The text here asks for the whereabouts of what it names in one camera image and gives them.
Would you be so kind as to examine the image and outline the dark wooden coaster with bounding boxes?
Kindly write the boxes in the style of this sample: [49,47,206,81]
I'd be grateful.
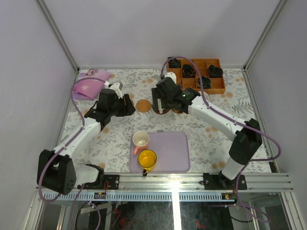
[154,109,169,115]

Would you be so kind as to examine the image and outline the light wooden coaster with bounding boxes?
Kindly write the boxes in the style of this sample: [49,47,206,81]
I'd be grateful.
[172,109,183,114]
[136,99,151,113]

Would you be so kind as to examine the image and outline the light blue cup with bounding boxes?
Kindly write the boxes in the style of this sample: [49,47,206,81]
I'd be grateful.
[200,91,209,101]

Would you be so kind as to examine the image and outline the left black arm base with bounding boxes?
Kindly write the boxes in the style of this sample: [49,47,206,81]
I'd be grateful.
[75,164,120,190]

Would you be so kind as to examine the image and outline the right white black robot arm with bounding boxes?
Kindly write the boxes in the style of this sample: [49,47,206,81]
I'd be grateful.
[151,77,262,189]

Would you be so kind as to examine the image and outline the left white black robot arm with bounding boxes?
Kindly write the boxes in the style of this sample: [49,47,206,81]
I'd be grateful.
[37,89,136,195]

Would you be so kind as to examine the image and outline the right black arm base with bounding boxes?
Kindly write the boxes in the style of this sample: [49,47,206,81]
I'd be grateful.
[199,172,247,191]

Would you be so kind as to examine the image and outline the pink cup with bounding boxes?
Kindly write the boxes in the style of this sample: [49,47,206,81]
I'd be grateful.
[132,131,150,155]

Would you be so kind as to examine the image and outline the yellow cup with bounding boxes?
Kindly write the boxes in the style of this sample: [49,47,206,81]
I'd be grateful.
[138,149,157,177]

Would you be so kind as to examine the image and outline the pink folded cloth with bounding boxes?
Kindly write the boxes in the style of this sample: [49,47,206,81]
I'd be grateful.
[72,69,111,101]

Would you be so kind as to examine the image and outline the orange wooden compartment box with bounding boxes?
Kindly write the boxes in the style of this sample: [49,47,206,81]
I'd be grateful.
[166,58,225,94]

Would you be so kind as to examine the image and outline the black rolled item top left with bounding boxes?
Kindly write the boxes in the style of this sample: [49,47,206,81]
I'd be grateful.
[168,57,181,69]

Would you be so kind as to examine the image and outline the black rolled item orange trim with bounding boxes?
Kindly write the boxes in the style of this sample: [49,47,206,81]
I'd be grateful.
[182,64,196,78]

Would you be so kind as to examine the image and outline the black rolled item green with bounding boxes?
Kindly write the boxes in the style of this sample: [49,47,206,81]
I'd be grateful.
[196,76,212,89]

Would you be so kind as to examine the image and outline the black rolled item right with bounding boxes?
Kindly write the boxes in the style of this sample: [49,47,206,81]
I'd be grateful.
[208,65,223,78]

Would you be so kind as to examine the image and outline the lilac plastic tray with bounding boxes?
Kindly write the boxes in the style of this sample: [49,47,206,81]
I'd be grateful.
[129,132,190,173]

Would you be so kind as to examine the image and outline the aluminium front rail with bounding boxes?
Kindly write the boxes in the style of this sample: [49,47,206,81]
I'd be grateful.
[84,173,293,193]

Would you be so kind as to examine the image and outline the blue slotted cable duct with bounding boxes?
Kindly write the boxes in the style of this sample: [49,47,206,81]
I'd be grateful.
[58,191,233,202]

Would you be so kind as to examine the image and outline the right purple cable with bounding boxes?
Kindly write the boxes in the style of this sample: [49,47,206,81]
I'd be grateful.
[160,56,282,223]

